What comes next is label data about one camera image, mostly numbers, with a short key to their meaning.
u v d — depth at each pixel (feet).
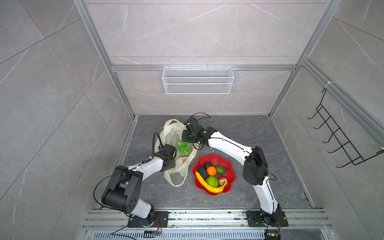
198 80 3.31
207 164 2.93
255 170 1.71
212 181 2.62
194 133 2.20
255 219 2.40
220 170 2.81
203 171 2.75
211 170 2.74
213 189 2.53
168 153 2.40
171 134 2.81
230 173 2.75
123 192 1.43
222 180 2.66
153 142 2.27
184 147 2.71
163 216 2.46
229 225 2.39
